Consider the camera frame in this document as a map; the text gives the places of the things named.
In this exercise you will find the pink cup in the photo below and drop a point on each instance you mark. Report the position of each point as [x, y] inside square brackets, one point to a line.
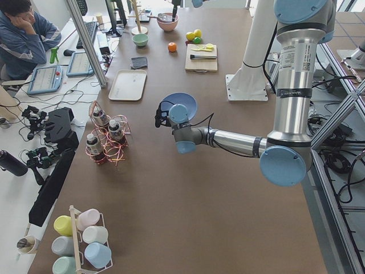
[87, 218]

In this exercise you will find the dark bottle front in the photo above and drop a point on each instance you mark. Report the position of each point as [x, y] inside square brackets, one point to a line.
[93, 144]

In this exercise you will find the copper wire bottle rack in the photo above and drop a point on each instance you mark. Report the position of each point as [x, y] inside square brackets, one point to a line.
[112, 150]

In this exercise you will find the cream serving tray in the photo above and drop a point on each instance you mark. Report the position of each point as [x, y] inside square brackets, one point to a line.
[128, 85]

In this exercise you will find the green lime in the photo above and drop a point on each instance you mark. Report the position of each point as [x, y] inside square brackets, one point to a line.
[196, 40]

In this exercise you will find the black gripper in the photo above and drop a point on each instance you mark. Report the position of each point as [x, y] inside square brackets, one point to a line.
[162, 116]

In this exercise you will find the pink bowl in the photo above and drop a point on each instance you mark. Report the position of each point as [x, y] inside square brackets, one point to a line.
[168, 26]

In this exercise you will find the black water bottle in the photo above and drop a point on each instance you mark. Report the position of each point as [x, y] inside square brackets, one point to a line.
[12, 164]

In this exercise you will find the grey folded cloth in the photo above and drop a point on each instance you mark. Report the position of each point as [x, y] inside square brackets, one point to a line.
[139, 62]

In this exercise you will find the blue plate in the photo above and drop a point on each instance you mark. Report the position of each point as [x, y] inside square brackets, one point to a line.
[182, 107]

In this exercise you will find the blue teach pendant near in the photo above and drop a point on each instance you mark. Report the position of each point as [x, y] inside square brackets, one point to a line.
[45, 80]

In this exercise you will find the wooden cup tree stand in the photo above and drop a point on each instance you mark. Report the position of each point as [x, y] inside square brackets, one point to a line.
[139, 29]

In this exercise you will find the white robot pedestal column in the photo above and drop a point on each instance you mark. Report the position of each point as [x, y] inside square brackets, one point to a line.
[249, 82]

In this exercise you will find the metal handled knife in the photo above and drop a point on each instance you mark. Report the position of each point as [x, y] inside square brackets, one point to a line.
[204, 57]

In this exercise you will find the yellow banana peel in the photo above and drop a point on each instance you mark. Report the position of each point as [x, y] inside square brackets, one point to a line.
[206, 48]

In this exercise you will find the yellow cup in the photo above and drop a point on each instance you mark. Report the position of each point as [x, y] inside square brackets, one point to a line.
[63, 225]

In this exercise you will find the orange fruit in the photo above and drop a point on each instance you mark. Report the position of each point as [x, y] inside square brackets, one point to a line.
[172, 47]

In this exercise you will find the grey cup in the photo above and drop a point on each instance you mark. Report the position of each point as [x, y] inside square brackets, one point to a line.
[63, 246]

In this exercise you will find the blue cup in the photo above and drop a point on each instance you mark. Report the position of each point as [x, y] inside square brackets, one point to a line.
[99, 255]

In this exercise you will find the paper cup with pens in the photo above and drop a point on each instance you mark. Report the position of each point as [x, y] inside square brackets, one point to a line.
[27, 245]

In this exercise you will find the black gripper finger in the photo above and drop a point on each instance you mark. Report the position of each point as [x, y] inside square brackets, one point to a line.
[174, 16]

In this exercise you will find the white cup rack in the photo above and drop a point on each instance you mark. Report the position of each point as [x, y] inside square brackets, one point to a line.
[82, 264]

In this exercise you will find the seated person blue jacket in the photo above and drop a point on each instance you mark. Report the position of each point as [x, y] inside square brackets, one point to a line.
[26, 36]

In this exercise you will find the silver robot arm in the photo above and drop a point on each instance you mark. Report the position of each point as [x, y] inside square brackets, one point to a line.
[284, 155]
[177, 3]

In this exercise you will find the blue teach pendant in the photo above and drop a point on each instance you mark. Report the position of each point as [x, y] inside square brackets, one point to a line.
[79, 66]
[45, 80]

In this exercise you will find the dark bottle middle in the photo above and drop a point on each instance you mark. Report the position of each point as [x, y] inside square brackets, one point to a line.
[115, 131]

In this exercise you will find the aluminium frame post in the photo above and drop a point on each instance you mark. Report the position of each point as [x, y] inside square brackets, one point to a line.
[85, 38]

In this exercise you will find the black monitor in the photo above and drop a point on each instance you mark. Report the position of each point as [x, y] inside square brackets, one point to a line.
[116, 12]

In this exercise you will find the white cup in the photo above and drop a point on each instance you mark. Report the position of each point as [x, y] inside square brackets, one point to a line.
[94, 233]

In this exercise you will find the yellow lemon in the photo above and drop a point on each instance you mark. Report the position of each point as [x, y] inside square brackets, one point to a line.
[190, 36]

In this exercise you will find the mint cup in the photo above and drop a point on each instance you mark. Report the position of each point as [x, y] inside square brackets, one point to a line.
[64, 265]

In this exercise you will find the blue teach pendant far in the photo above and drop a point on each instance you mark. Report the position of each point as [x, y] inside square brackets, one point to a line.
[79, 66]

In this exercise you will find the mint green bowl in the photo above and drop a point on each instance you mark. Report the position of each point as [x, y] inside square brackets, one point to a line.
[140, 40]

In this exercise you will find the dark bottle back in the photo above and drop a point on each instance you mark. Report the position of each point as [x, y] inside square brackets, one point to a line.
[100, 117]

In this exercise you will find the metal ice scoop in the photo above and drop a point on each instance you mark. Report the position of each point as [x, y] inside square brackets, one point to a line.
[162, 17]

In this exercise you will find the dark bottle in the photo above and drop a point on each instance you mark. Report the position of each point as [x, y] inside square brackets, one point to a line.
[115, 131]
[100, 117]
[93, 144]

